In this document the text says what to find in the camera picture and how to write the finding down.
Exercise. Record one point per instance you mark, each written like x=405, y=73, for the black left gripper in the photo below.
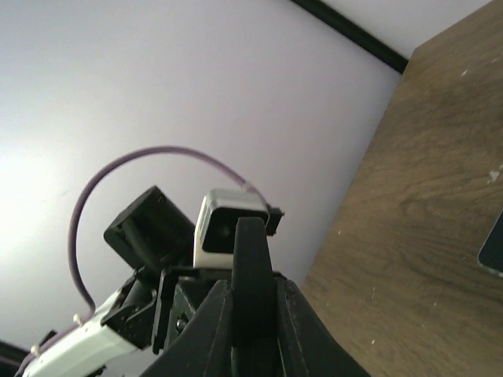
x=179, y=296

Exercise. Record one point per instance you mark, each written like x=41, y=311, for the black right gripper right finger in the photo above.
x=306, y=347

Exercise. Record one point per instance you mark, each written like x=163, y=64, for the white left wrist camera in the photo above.
x=214, y=234

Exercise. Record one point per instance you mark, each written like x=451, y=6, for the black phone case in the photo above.
x=253, y=284

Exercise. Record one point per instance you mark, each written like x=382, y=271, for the dark phone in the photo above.
x=493, y=247

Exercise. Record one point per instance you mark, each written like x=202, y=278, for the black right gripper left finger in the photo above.
x=203, y=348

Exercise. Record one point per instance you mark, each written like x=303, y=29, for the left black frame post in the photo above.
x=356, y=34

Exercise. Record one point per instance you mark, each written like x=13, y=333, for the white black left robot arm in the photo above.
x=150, y=235

